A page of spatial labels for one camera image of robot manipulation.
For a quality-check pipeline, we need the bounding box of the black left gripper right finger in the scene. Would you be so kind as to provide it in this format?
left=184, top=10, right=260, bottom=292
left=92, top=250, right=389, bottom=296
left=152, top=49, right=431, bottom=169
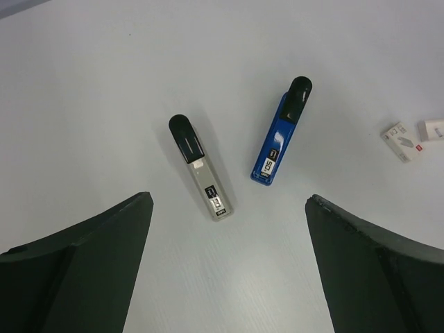
left=305, top=195, right=443, bottom=332

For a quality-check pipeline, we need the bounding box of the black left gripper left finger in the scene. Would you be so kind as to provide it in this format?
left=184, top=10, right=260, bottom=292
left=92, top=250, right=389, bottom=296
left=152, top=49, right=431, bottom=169
left=1, top=192, right=153, bottom=332

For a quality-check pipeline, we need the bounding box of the grey and black stapler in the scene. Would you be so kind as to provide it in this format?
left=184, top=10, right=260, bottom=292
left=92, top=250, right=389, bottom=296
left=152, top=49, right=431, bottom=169
left=169, top=114, right=233, bottom=221

